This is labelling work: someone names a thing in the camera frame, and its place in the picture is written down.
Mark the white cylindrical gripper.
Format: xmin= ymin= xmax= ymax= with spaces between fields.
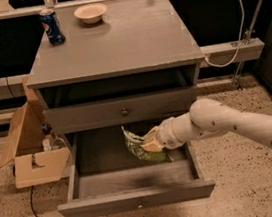
xmin=141 ymin=113 xmax=202 ymax=153

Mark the green jalapeno chip bag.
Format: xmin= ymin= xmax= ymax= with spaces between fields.
xmin=122 ymin=127 xmax=173 ymax=163

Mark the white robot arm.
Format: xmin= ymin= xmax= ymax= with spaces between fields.
xmin=141 ymin=98 xmax=272 ymax=152

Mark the closed grey upper drawer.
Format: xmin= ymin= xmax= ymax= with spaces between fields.
xmin=44 ymin=86 xmax=197 ymax=134

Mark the open grey lower drawer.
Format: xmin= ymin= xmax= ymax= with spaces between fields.
xmin=58 ymin=126 xmax=215 ymax=217

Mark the grey drawer cabinet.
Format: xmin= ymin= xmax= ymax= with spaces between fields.
xmin=15 ymin=0 xmax=216 ymax=156

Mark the small bottle in box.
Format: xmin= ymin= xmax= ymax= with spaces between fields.
xmin=42 ymin=136 xmax=52 ymax=151

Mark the open cardboard box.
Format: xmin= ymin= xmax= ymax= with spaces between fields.
xmin=0 ymin=78 xmax=71 ymax=189

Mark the white paper bowl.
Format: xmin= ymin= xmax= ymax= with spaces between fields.
xmin=74 ymin=3 xmax=107 ymax=24

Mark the blue pepsi soda can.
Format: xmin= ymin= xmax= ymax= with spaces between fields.
xmin=39 ymin=8 xmax=66 ymax=45

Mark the white hanging cable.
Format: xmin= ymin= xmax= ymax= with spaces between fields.
xmin=196 ymin=0 xmax=272 ymax=70

